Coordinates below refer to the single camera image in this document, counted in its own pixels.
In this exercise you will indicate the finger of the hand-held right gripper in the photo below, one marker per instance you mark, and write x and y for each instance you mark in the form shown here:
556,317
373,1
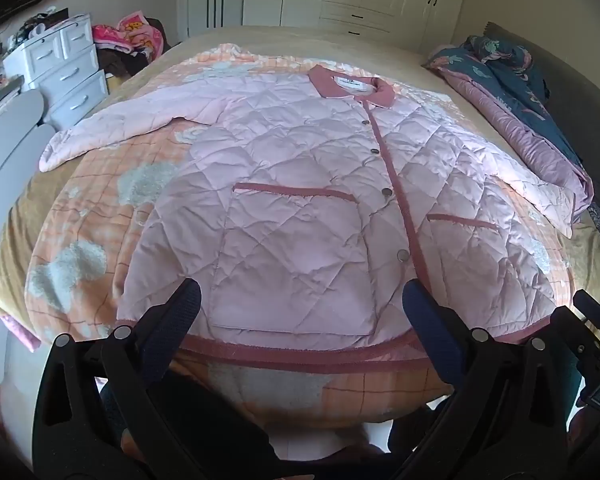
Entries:
587,302

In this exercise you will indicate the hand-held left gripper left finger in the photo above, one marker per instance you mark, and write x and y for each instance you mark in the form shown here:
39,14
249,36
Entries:
180,312

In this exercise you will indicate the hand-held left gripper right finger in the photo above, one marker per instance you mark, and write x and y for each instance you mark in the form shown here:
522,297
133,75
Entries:
425,325

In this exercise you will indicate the pink quilted jacket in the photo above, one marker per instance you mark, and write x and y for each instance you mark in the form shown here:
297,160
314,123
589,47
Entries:
280,185

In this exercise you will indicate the pink clothes pile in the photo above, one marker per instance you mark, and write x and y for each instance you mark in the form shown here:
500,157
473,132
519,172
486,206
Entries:
117,62

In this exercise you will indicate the orange plaid blanket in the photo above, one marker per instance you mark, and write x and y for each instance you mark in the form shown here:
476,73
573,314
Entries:
95,195

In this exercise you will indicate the pink cloth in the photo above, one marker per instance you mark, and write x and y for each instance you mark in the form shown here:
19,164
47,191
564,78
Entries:
22,335

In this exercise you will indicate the grey padded headboard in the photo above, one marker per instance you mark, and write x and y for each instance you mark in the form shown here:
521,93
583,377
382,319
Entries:
580,100

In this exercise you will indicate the grey rounded footboard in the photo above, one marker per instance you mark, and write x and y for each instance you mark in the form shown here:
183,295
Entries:
10,150

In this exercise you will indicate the blue floral quilt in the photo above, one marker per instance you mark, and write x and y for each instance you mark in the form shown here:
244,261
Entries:
505,75

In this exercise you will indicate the white drawer chest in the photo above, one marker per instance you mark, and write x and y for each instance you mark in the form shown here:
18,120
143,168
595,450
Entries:
65,75

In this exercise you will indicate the bed with beige sheet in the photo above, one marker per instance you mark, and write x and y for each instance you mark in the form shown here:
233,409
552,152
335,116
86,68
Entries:
330,45

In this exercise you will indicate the white door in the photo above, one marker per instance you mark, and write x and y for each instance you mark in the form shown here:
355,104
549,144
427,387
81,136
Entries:
230,0

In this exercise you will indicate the pile of small toiletries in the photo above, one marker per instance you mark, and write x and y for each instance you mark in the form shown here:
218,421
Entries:
35,25

